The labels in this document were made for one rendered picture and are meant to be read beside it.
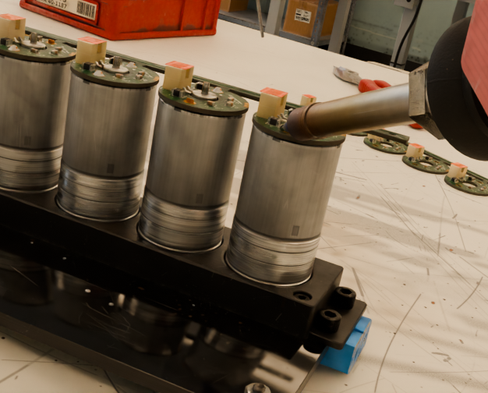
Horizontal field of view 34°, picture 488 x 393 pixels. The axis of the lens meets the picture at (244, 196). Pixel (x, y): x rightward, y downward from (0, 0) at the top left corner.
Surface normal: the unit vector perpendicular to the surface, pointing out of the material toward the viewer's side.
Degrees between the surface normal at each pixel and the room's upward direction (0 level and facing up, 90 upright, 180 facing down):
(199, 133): 90
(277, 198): 90
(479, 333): 0
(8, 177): 90
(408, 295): 0
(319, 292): 0
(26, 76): 90
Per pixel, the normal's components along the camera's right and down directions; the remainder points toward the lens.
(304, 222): 0.42, 0.40
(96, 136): -0.08, 0.35
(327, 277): 0.18, -0.92
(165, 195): -0.49, 0.23
